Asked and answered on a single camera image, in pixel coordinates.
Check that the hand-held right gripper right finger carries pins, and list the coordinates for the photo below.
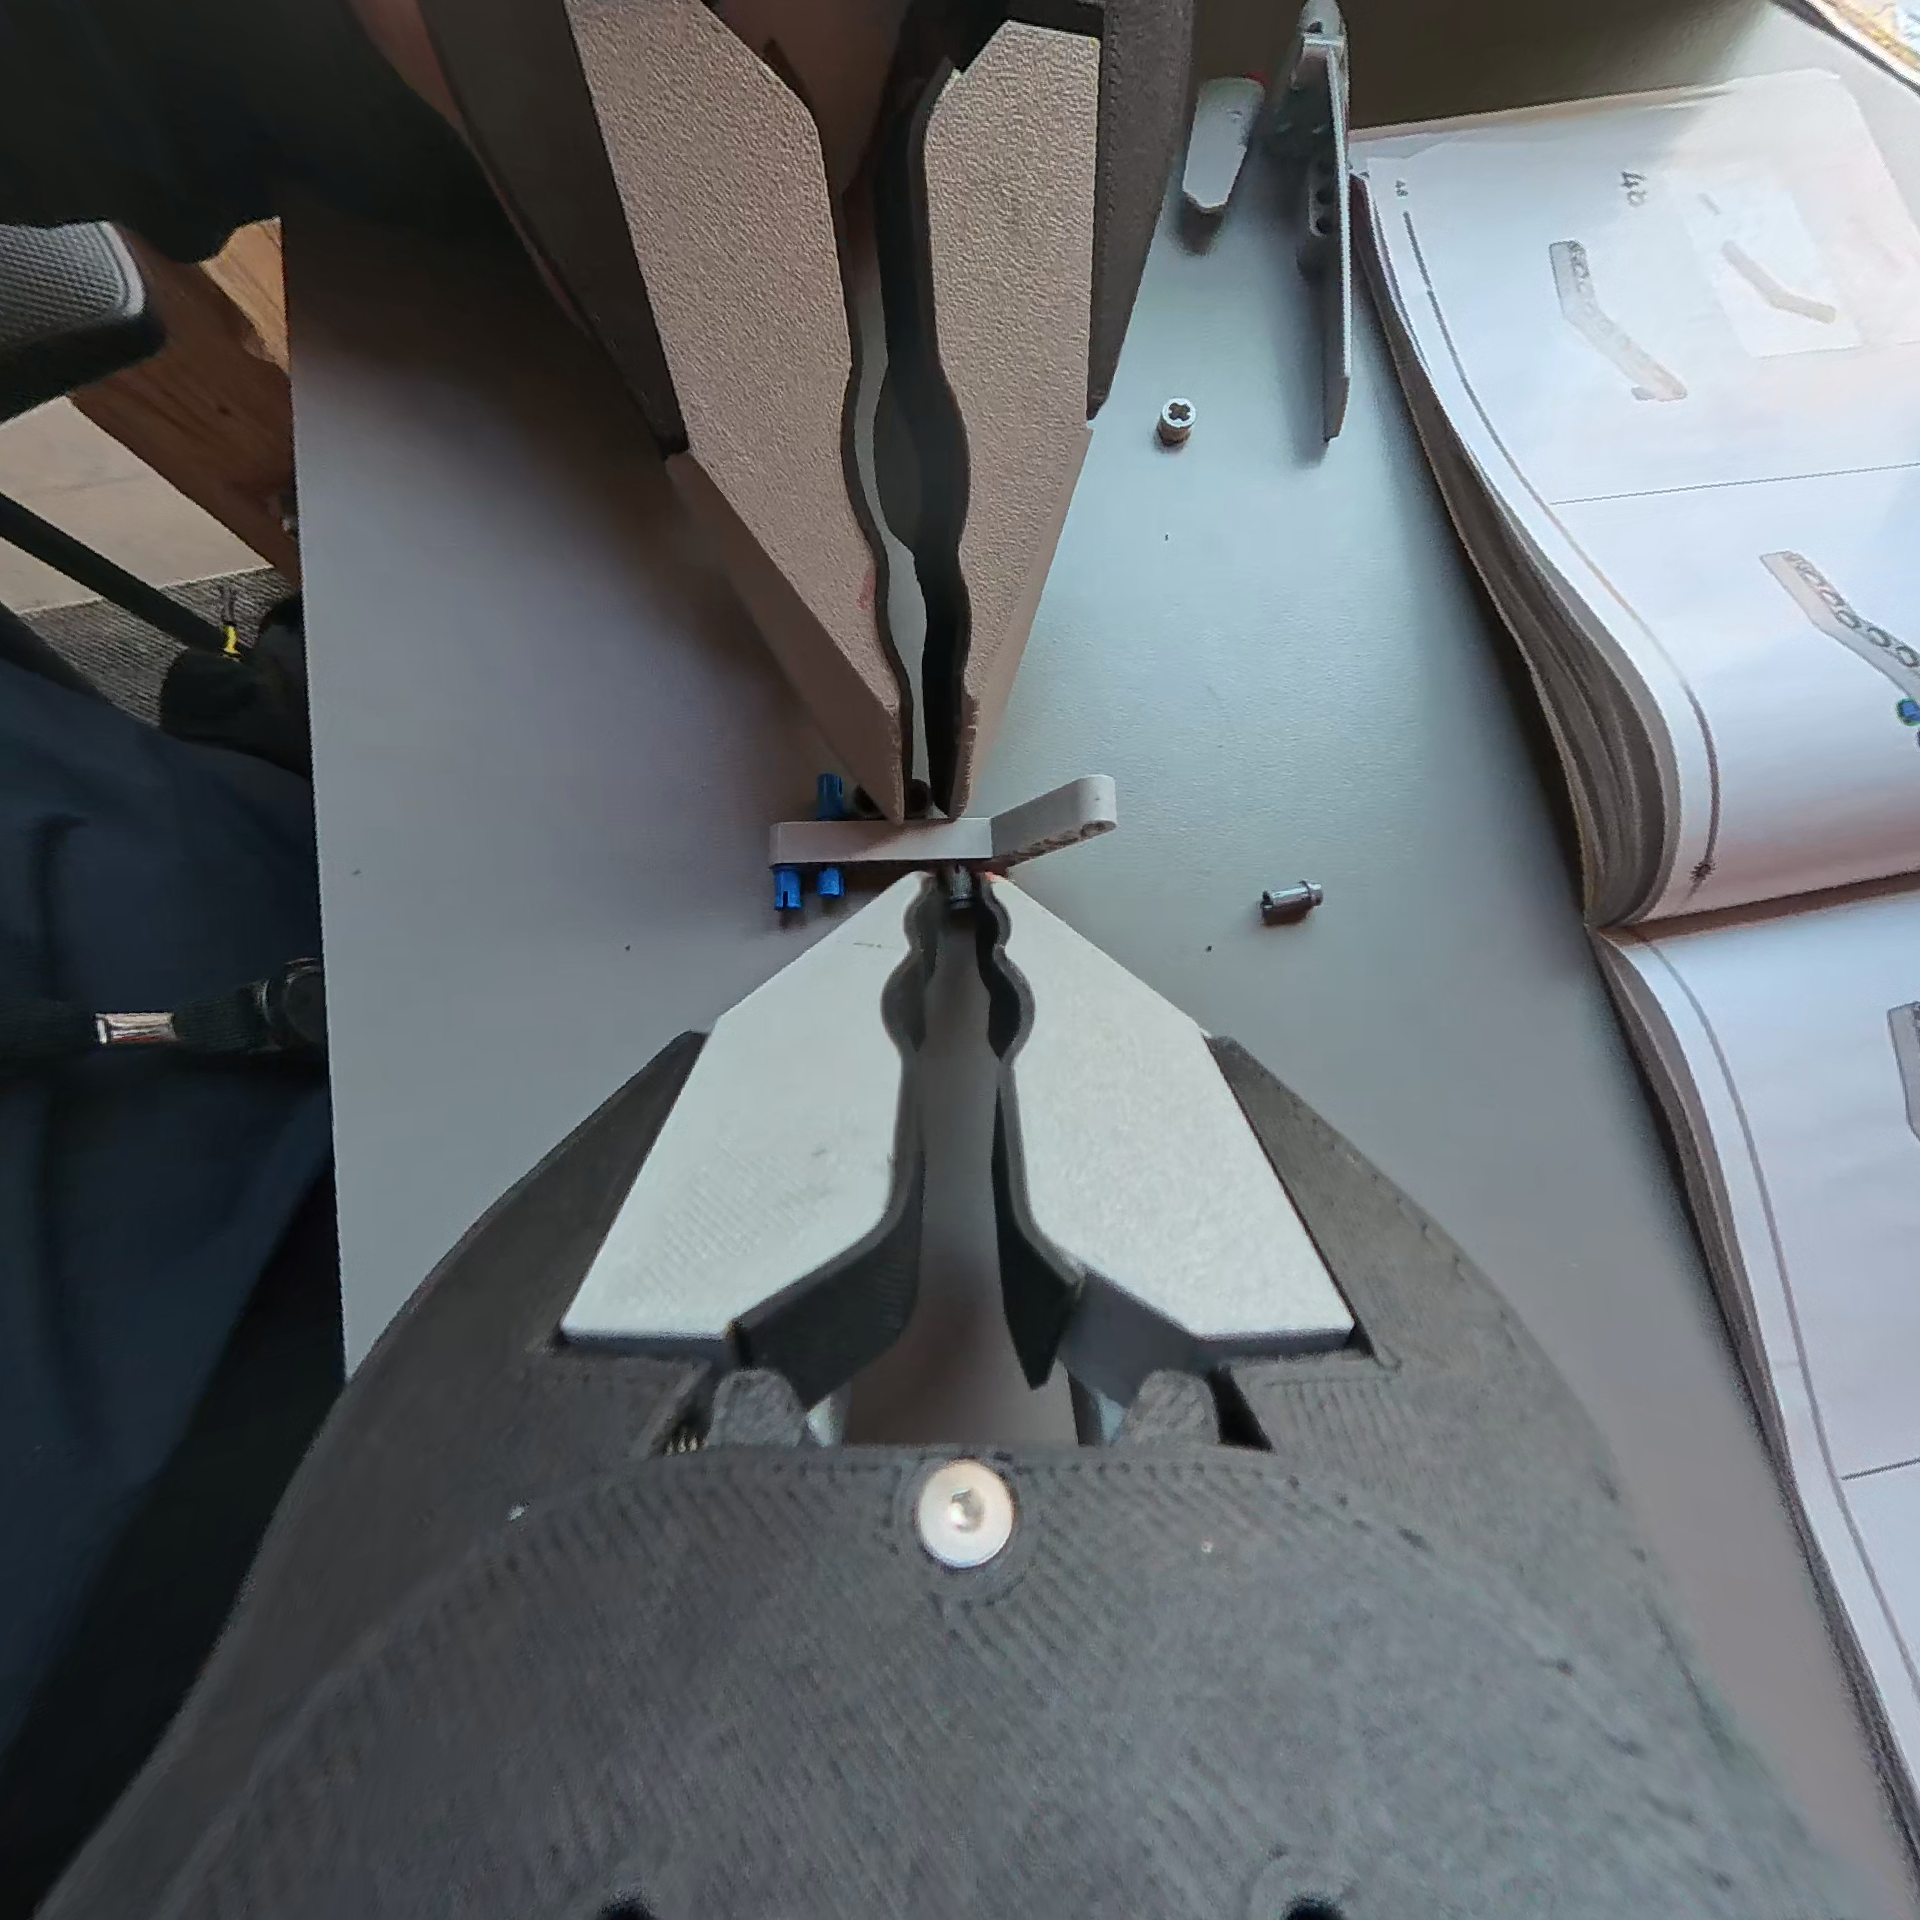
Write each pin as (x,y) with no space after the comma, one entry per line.
(1153,1188)

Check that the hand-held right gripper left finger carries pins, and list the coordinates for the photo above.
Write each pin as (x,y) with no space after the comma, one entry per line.
(749,1188)

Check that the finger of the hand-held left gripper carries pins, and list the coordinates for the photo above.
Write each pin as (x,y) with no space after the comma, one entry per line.
(736,302)
(1019,302)

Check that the grey angled lego beam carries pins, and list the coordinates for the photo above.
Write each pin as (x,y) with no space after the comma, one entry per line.
(842,843)

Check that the person's left forearm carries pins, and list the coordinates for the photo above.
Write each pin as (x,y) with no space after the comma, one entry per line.
(153,105)

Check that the short grey lego panel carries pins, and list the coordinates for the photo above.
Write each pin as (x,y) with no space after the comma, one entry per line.
(1221,142)

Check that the grey lego bush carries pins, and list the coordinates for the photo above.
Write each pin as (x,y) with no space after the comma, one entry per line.
(1185,419)

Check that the long dark grey lego panel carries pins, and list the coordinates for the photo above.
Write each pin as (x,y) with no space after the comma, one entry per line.
(1326,302)

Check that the dark grey lego pin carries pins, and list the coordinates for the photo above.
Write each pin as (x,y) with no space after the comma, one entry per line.
(1291,902)

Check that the brown cardboard box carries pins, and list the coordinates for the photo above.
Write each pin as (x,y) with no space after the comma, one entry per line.
(1574,61)

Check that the black bag yellow tag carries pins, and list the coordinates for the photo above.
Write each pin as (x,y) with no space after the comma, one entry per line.
(251,691)

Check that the black office chair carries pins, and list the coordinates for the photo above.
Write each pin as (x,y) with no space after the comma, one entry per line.
(76,302)

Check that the white instruction booklet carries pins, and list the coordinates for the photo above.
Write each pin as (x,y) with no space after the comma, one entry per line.
(1726,599)

